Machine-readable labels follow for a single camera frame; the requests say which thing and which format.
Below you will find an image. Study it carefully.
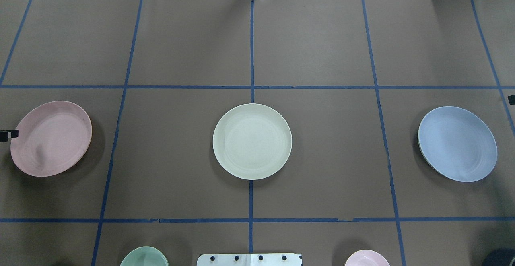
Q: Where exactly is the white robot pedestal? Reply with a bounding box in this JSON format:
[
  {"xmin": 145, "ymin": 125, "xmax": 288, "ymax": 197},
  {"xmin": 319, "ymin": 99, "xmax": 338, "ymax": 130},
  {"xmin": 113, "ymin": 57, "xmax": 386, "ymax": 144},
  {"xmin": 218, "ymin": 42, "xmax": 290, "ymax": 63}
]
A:
[{"xmin": 196, "ymin": 253, "xmax": 303, "ymax": 266}]

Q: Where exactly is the pink plate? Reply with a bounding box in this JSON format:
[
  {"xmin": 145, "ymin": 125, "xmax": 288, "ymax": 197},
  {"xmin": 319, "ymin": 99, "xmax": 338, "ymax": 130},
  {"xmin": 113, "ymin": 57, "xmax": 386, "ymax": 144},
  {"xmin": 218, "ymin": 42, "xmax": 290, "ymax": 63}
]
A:
[{"xmin": 10, "ymin": 101, "xmax": 93, "ymax": 177}]

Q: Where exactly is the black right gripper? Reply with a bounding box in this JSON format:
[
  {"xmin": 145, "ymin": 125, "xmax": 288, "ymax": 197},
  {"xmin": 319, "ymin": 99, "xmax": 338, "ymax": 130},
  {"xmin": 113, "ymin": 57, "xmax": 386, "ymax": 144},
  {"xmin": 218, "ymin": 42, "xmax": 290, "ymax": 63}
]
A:
[{"xmin": 508, "ymin": 95, "xmax": 515, "ymax": 105}]

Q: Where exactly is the pink bowl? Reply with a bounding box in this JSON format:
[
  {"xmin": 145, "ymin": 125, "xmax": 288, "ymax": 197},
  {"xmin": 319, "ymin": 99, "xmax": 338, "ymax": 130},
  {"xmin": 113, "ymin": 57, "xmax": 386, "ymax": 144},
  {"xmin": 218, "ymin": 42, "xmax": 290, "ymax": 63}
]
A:
[{"xmin": 344, "ymin": 250, "xmax": 390, "ymax": 266}]

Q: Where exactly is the dark blue pot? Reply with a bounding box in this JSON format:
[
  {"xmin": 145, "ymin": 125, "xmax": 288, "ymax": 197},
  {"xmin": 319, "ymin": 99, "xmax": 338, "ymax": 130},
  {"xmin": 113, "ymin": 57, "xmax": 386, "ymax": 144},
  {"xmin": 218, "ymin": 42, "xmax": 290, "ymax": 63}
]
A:
[{"xmin": 482, "ymin": 248, "xmax": 515, "ymax": 266}]

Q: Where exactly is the green cup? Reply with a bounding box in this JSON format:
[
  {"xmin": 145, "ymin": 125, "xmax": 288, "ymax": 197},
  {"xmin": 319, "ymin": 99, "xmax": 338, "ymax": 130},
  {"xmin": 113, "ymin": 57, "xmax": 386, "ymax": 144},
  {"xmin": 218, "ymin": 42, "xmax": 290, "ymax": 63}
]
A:
[{"xmin": 120, "ymin": 246, "xmax": 169, "ymax": 266}]

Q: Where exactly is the cream plate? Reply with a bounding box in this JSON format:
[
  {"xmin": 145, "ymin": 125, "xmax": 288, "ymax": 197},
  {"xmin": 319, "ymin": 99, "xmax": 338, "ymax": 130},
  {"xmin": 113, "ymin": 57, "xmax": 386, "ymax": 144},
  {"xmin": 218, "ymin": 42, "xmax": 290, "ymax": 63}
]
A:
[{"xmin": 212, "ymin": 103, "xmax": 293, "ymax": 180}]

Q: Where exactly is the blue plate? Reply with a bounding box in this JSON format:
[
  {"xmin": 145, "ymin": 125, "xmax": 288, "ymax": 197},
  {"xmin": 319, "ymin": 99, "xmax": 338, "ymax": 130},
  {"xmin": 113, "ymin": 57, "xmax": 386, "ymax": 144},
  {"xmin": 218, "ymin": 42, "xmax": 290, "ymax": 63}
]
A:
[{"xmin": 417, "ymin": 106, "xmax": 498, "ymax": 182}]

